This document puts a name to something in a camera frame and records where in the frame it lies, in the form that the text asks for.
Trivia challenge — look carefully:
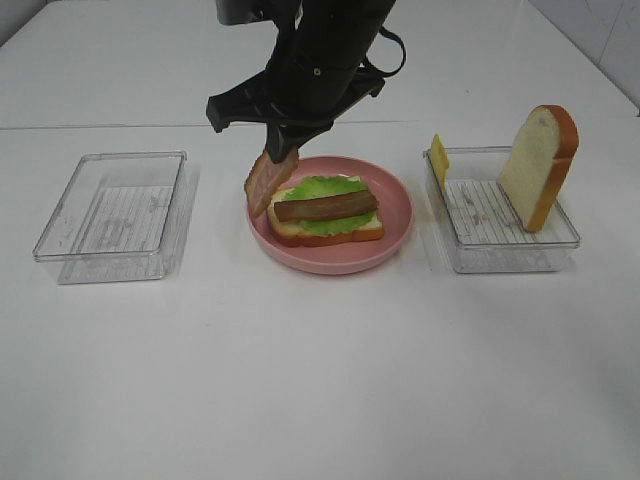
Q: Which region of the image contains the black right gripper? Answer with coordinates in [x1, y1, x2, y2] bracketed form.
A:
[206, 47, 385, 164]

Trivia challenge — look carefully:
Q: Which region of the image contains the bacon strip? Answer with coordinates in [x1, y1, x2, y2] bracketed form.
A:
[244, 148, 299, 218]
[274, 190, 378, 222]

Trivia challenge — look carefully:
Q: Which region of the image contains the green lettuce leaf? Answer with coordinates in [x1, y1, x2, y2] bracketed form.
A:
[268, 176, 383, 237]

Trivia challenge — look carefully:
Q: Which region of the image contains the white bread slice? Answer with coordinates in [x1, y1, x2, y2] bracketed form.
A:
[267, 176, 384, 247]

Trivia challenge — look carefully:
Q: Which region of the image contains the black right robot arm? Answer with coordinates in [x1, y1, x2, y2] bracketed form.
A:
[206, 1, 400, 163]

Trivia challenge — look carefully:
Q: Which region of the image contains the pink round plate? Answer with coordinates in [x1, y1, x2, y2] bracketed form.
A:
[248, 156, 414, 275]

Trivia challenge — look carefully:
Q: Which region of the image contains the yellow cheese slice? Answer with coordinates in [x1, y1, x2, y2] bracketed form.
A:
[430, 134, 450, 191]

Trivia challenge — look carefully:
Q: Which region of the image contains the clear left food container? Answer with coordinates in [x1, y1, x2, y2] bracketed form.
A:
[32, 151, 199, 285]

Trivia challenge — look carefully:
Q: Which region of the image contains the clear food container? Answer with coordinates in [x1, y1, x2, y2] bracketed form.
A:
[423, 146, 581, 274]
[32, 151, 199, 285]

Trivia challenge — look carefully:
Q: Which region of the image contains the clear right food container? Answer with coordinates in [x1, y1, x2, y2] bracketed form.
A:
[423, 146, 581, 274]

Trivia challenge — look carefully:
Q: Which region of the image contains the upright bread slice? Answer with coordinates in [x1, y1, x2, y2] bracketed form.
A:
[498, 105, 579, 232]

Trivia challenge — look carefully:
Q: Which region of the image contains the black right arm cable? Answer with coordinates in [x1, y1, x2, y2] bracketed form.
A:
[359, 25, 407, 79]

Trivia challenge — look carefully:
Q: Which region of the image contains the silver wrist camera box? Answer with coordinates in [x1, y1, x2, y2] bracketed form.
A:
[215, 0, 277, 26]

